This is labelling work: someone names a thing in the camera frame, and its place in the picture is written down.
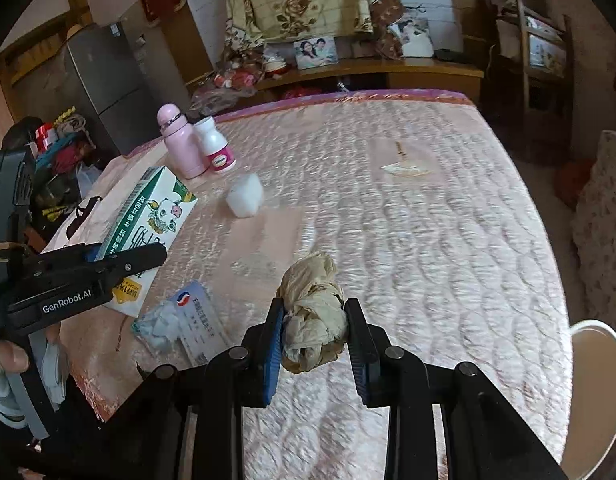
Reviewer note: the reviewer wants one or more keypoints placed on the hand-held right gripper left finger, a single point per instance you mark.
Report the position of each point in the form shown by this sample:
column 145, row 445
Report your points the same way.
column 273, row 355

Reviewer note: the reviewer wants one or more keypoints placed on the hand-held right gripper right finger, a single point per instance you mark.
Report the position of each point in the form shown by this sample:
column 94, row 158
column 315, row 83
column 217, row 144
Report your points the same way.
column 355, row 355

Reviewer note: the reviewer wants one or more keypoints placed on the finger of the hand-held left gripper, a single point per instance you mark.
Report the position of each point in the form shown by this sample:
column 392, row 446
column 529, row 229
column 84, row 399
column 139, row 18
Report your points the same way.
column 68, row 256
column 138, row 259

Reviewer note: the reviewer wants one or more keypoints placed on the green white milk carton box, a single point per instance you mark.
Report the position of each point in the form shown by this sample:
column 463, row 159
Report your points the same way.
column 148, row 210

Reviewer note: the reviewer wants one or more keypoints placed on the beige paper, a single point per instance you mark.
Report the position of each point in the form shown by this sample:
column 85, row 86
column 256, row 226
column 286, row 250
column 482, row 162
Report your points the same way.
column 313, row 305

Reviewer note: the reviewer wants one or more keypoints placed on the white round bin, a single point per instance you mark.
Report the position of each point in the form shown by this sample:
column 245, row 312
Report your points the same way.
column 593, row 385

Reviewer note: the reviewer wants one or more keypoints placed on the person's left hand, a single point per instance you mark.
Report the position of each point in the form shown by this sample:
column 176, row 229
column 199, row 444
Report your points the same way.
column 10, row 357

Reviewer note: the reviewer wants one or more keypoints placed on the blue white flat packet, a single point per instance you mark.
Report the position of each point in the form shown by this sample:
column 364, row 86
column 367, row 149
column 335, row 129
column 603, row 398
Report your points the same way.
column 198, row 320

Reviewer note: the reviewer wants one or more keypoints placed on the pile of assorted bags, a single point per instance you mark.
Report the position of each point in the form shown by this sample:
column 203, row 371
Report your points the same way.
column 63, row 160

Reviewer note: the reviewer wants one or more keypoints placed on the pink thermos bottle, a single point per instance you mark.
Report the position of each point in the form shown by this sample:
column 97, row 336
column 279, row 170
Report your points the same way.
column 180, row 145

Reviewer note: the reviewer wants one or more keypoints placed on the white crumpled tissue ball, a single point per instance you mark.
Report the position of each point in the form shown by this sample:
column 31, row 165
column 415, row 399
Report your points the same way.
column 244, row 195

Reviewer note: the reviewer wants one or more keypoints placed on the white bottle pink label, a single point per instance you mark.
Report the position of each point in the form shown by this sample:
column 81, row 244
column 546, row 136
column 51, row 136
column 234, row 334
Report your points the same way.
column 215, row 147

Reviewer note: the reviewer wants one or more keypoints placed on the grey refrigerator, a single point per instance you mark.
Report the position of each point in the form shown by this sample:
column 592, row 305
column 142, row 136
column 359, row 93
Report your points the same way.
column 113, row 85

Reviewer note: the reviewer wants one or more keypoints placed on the clear plastic bag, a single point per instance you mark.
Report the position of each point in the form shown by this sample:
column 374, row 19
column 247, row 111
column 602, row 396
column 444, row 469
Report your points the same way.
column 213, row 100

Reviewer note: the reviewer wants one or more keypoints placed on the red pink fabric bundle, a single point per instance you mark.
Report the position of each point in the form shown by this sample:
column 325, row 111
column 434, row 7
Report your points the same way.
column 235, row 81

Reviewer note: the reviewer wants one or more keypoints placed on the white and red ornament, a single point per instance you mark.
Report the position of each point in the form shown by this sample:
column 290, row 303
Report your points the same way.
column 276, row 62

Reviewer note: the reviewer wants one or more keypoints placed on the framed couple photo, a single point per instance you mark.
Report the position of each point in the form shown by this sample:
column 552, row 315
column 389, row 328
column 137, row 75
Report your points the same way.
column 315, row 52

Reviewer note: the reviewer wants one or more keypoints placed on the orange plastic bag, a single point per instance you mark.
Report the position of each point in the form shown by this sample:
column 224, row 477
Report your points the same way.
column 573, row 180

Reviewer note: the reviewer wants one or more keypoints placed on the floral sofa cover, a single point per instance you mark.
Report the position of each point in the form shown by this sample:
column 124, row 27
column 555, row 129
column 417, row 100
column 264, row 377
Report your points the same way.
column 600, row 220

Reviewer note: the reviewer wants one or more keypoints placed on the wooden headboard shelf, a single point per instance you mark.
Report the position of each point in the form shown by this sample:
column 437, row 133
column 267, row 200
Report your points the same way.
column 423, row 75

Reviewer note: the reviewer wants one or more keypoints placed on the yellow floral hanging cloth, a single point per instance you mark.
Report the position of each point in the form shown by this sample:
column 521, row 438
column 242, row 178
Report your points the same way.
column 298, row 0

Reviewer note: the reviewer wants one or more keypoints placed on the small black device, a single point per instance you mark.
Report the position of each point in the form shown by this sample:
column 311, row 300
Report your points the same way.
column 445, row 54

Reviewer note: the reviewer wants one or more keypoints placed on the dark wooden rack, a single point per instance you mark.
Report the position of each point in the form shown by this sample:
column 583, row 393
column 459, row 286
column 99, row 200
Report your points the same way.
column 525, row 90

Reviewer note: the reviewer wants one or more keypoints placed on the wedding photo print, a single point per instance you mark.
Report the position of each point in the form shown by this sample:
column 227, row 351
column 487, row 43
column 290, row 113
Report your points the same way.
column 413, row 35

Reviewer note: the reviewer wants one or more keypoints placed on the brown patterned cloth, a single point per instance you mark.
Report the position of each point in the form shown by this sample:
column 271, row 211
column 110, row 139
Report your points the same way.
column 388, row 15

